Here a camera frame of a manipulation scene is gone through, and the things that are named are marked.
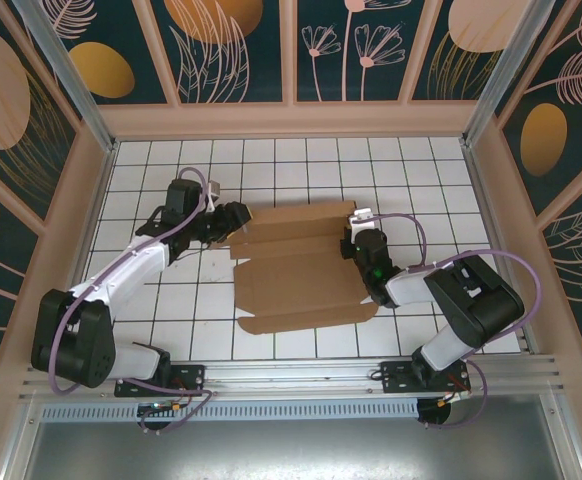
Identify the aluminium side rail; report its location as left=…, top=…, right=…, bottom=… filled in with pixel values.
left=460, top=139, right=542, bottom=357
left=50, top=141, right=120, bottom=362

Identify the grey metal sheet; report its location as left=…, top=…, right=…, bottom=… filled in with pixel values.
left=0, top=419, right=582, bottom=480

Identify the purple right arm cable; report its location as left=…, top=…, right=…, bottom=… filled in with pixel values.
left=365, top=212, right=542, bottom=431

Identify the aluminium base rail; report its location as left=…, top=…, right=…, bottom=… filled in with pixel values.
left=20, top=353, right=565, bottom=401

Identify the brown cardboard box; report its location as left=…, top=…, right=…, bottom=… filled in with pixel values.
left=230, top=199, right=377, bottom=337

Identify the grey slotted cable duct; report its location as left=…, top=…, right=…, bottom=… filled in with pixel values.
left=40, top=398, right=420, bottom=422

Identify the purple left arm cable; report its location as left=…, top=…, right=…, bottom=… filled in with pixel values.
left=50, top=167, right=217, bottom=434

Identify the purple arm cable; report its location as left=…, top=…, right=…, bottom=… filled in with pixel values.
left=50, top=167, right=217, bottom=434
left=365, top=212, right=542, bottom=431

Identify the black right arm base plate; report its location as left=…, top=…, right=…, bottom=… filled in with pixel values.
left=380, top=359, right=472, bottom=396

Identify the aluminium corner post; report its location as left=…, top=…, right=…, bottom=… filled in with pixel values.
left=13, top=0, right=118, bottom=152
left=460, top=0, right=570, bottom=147

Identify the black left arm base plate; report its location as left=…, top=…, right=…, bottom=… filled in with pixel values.
left=114, top=363, right=207, bottom=399

